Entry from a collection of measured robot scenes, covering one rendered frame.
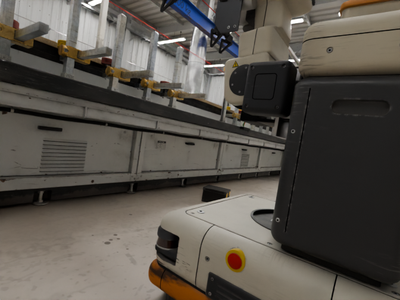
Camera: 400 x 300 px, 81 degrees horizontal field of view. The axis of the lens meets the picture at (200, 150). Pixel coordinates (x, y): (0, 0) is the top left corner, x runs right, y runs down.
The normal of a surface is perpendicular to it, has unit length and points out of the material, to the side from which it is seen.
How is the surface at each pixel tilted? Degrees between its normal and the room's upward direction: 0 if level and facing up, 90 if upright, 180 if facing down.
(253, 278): 90
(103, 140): 90
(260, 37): 90
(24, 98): 90
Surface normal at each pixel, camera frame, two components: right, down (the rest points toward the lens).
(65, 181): 0.80, 0.15
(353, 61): -0.60, 0.11
